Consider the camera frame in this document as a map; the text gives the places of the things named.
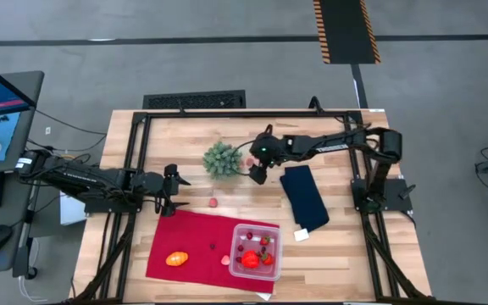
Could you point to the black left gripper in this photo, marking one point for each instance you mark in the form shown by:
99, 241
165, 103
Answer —
151, 186

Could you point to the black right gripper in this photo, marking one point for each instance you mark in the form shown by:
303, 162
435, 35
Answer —
267, 148

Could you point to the small pink toy peach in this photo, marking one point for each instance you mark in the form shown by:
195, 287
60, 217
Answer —
250, 161
213, 202

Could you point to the small red toy strawberry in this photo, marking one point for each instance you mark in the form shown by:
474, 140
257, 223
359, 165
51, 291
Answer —
264, 240

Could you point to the red toy bell pepper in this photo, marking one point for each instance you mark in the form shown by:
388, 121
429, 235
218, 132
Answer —
250, 259

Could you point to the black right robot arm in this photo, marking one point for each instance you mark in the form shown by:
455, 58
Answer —
333, 144

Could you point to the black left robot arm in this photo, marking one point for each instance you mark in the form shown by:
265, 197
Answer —
79, 178

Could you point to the clear plastic tupperware container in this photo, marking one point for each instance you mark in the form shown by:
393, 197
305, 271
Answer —
269, 273

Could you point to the green succulent in patterned pot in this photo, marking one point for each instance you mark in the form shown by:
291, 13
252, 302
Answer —
223, 161

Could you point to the red cloth mat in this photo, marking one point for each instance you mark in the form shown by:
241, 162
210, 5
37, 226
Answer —
184, 237

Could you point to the navy blue folded cloth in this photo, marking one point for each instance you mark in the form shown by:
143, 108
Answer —
305, 199

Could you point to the orange toy croissant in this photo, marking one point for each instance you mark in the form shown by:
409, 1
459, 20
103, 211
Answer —
177, 258

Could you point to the small white card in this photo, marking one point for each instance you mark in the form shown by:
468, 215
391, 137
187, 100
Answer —
301, 235

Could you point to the black floor vent grille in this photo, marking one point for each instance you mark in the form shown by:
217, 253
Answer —
193, 100

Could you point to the white box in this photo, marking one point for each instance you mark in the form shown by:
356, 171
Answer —
70, 212

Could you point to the small white block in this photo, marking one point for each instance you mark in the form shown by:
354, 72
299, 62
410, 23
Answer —
264, 296

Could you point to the grey operator desk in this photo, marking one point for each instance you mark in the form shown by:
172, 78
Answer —
11, 203

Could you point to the black mat orange stripes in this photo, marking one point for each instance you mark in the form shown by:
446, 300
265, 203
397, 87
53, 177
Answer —
345, 31

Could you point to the black aluminium table frame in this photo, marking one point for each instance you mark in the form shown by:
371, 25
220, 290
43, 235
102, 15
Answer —
248, 114

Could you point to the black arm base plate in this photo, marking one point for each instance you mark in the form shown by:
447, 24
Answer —
396, 200
112, 208

